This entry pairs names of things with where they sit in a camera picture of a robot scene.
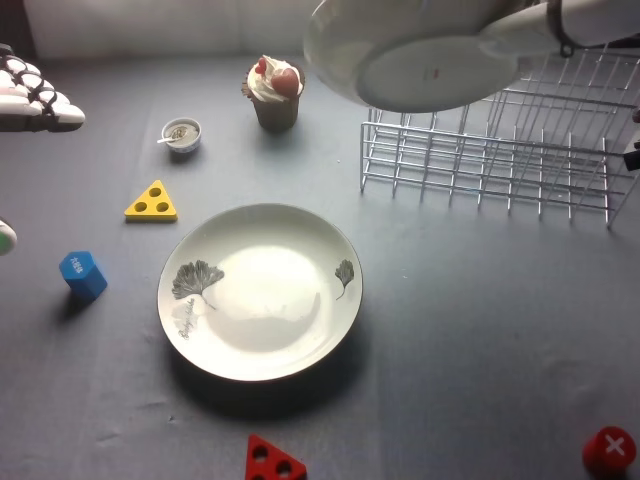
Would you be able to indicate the white plate two leaf prints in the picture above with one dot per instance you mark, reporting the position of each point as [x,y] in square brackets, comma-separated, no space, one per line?
[260,310]

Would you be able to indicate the small dip cup green sauce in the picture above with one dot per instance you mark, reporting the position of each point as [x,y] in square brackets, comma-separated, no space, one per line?
[185,142]

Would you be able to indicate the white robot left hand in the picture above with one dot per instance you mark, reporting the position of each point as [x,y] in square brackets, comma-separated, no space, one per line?
[30,107]

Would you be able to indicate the cupcake with cream and strawberry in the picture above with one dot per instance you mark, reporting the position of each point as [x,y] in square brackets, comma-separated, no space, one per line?
[275,100]

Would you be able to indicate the yellow triangle block three holes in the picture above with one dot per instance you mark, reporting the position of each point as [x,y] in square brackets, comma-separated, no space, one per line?
[150,212]

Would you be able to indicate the white plate single leaf print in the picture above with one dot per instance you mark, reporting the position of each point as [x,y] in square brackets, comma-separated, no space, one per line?
[400,75]

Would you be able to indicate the blue hexagonal prism block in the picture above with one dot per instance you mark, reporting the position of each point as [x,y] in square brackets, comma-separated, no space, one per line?
[85,277]

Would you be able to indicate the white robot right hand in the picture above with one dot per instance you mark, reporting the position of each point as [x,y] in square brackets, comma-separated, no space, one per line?
[600,20]

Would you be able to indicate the white cloth backdrop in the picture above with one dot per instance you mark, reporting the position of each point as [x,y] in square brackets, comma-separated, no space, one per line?
[150,25]

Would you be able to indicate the tiny white spoon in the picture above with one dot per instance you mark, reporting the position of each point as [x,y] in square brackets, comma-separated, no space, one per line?
[167,139]

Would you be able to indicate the red cylinder block white cross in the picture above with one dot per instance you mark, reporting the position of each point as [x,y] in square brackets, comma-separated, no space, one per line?
[607,450]

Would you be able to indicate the red triangle block three holes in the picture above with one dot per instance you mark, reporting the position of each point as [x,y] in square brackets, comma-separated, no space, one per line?
[272,462]

